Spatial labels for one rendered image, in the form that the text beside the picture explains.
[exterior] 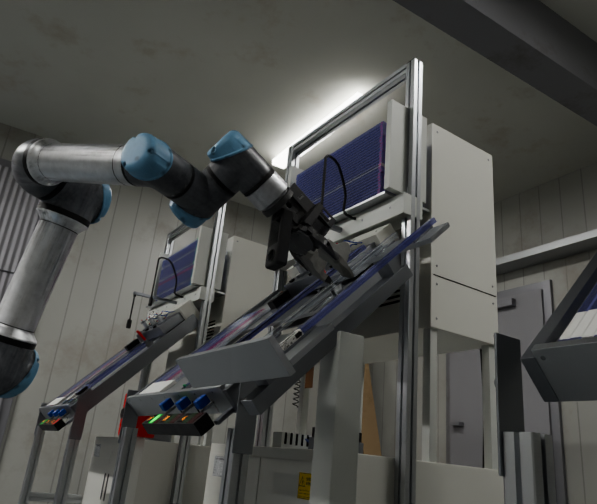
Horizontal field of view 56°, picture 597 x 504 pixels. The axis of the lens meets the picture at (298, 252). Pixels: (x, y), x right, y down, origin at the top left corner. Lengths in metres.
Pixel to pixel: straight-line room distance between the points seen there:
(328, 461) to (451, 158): 1.27
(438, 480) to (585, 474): 3.04
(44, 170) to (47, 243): 0.19
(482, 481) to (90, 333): 3.86
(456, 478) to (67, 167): 1.30
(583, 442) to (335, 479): 3.75
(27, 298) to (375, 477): 0.94
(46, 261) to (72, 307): 3.78
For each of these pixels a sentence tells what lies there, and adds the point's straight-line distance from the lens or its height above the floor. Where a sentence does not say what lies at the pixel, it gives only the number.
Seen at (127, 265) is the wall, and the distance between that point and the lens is 5.29.
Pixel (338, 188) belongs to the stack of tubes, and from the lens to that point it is 1.97.
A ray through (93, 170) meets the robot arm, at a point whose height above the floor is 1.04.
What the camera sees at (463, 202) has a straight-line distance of 2.00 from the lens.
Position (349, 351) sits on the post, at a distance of 1.07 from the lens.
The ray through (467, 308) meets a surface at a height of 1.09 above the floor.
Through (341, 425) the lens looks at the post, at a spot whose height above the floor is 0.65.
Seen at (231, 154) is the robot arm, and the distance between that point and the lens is 1.03.
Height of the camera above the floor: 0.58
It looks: 21 degrees up
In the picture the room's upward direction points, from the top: 6 degrees clockwise
